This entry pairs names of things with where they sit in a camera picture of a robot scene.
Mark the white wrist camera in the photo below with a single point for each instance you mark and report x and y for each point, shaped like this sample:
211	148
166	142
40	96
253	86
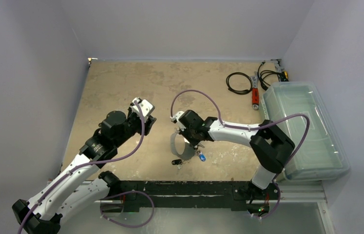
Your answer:
176	119
142	107

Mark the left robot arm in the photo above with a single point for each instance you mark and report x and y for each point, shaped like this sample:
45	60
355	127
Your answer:
66	195

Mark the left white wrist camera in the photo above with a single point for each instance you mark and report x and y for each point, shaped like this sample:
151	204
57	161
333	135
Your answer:
142	107

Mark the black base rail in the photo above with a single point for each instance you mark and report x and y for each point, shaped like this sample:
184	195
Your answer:
131	195

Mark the orange handled tool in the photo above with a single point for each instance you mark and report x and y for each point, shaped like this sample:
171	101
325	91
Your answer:
255	92

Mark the yellow black connector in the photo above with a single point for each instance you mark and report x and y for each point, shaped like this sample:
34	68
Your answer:
284	77

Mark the clear plastic storage bin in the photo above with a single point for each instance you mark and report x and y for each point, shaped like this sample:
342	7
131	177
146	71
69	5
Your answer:
321	155

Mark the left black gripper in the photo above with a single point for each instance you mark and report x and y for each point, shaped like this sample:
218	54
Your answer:
130	113

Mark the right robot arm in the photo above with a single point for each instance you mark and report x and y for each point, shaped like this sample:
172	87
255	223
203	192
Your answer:
270	144

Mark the silver key holder strip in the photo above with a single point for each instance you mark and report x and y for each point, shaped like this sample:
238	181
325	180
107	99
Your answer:
181	148

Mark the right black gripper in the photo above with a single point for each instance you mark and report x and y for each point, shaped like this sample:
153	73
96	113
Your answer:
193	141

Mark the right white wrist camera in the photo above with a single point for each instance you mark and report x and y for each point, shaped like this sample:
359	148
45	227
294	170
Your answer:
176	119

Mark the black key fob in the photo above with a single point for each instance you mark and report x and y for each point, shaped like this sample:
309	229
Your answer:
178	163

